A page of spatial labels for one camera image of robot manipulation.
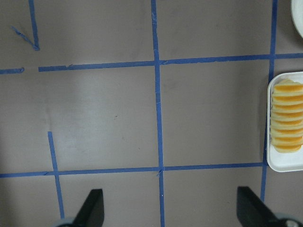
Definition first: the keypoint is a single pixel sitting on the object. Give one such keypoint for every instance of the sliced orange bread loaf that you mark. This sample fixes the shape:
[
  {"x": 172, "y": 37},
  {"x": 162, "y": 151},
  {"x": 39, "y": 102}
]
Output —
[{"x": 286, "y": 116}]

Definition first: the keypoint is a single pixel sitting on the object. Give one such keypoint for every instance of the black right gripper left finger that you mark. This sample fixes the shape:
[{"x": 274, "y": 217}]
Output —
[{"x": 91, "y": 213}]

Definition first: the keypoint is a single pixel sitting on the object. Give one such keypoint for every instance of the white rectangular tray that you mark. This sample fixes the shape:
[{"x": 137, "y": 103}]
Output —
[{"x": 283, "y": 162}]

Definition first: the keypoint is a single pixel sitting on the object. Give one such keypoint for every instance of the cream round plate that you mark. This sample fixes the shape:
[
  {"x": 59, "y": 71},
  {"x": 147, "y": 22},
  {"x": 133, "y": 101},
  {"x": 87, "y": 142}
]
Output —
[{"x": 297, "y": 15}]

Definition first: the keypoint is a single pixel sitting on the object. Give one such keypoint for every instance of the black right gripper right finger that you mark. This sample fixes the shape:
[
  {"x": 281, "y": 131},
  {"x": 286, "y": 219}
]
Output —
[{"x": 252, "y": 212}]

